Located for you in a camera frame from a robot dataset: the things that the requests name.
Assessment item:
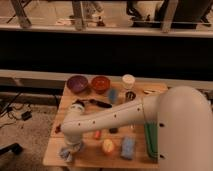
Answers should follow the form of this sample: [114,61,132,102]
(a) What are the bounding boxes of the small dark block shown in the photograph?
[109,128,118,134]

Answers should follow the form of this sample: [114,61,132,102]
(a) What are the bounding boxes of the green dish rack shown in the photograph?
[144,123,158,159]

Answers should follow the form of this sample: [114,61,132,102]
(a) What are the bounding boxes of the black power adapter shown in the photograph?
[21,111,32,121]

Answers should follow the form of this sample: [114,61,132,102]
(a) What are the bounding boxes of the blue grey towel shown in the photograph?
[59,143,84,163]

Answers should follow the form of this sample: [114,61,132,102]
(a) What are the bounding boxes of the orange red bowl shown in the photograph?
[91,76,110,94]

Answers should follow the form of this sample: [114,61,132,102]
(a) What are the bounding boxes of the small dark red object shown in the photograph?
[55,124,61,134]

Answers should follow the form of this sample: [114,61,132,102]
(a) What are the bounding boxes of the blue sponge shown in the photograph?
[121,137,135,160]

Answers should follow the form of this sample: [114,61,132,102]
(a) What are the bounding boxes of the yellow orange toy fruit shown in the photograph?
[102,139,115,154]

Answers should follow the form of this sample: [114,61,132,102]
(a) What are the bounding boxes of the small orange carrot toy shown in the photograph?
[94,131,101,139]

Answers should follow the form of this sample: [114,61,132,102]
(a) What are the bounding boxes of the wooden spatula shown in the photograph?
[143,89,161,94]

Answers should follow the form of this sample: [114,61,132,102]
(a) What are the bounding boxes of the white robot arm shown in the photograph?
[61,86,213,171]

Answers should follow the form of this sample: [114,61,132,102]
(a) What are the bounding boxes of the purple bowl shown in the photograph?
[67,75,88,94]

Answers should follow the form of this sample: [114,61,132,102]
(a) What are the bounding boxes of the dark round can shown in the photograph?
[125,91,136,101]

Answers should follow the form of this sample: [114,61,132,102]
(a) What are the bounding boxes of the black handled knife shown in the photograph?
[74,99,112,108]

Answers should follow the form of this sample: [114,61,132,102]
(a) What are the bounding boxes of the blue plastic bottle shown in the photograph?
[108,89,118,104]

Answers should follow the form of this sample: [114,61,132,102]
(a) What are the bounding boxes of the white lidded cup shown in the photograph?
[122,74,135,89]

